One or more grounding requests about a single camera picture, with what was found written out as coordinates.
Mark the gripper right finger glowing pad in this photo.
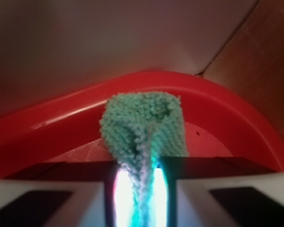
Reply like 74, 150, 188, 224
159, 157, 284, 227

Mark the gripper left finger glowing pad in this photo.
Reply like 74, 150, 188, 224
0, 162, 124, 227

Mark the light blue knitted cloth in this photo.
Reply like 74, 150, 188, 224
99, 91, 189, 227

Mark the red plastic tray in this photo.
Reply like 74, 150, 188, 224
0, 71, 284, 178

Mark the brown wooden cabinet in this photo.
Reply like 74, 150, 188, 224
203, 0, 284, 142

